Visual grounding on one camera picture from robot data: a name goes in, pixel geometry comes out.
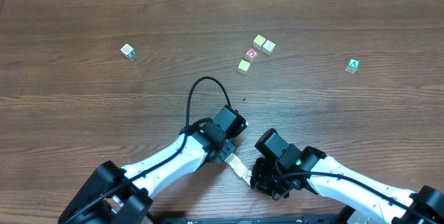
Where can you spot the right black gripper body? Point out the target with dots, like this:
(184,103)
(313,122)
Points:
(260,174)

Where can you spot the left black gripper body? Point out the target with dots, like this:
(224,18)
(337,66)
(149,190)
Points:
(231,148)

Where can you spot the yellow top wooden block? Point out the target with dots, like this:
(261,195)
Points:
(247,177)

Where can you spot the white block with green edge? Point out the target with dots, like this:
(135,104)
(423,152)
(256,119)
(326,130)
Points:
(240,170)

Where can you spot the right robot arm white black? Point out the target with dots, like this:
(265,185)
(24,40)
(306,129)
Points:
(284,168)

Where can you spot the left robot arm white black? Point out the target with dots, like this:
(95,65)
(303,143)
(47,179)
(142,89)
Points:
(124,195)

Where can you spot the yellow block near centre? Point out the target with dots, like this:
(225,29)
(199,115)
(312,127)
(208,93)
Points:
(243,67)

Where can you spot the red circle wooden block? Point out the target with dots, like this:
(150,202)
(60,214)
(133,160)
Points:
(250,55)

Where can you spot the white block at top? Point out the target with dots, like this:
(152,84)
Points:
(268,47)

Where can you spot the yellow block at top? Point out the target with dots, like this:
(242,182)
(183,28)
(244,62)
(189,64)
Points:
(258,42)

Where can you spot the white block with green side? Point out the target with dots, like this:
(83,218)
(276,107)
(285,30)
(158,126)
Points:
(128,51)

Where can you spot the green letter wooden block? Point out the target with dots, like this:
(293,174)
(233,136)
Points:
(352,66)

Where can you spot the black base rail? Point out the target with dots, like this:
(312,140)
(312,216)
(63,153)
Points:
(306,219)

